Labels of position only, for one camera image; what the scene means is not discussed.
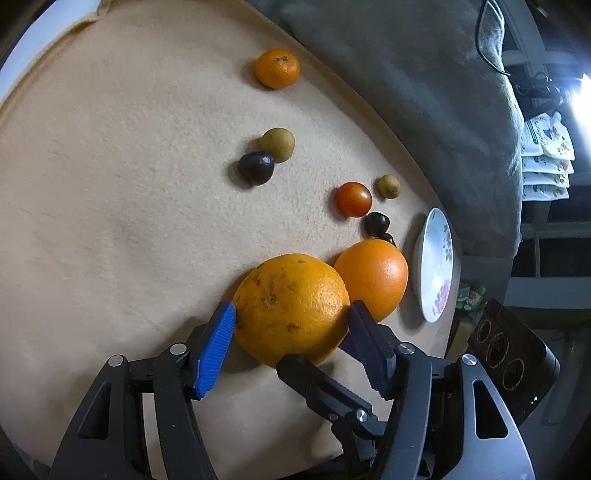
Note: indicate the small mandarin orange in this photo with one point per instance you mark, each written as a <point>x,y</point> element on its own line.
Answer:
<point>277,69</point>

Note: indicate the red cherry tomato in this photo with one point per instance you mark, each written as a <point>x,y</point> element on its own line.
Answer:
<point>354,199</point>

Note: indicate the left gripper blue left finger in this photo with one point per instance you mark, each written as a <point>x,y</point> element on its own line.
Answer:
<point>184,373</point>

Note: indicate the tan fleece mat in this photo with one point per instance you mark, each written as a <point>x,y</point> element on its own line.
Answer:
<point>124,219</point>

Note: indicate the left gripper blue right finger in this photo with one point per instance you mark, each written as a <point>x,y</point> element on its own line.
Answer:
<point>400,372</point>

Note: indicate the green snack bag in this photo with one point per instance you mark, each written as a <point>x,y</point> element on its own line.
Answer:
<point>471,296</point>

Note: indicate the grey plush cushion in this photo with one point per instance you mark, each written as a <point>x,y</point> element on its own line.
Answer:
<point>433,71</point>

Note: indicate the white floral plate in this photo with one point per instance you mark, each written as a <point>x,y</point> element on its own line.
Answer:
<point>433,265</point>

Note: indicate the large smooth orange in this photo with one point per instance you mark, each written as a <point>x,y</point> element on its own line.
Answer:
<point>375,272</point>

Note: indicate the large speckled orange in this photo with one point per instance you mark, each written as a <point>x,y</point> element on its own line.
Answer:
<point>292,304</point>

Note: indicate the dark purple grape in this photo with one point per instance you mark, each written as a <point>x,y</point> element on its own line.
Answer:
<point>256,167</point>
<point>376,224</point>

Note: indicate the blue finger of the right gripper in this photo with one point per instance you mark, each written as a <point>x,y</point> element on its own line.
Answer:
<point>350,415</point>

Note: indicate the white refill pouch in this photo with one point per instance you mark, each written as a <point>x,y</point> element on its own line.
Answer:
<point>544,193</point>
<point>546,135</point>
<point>560,180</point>
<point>546,165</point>

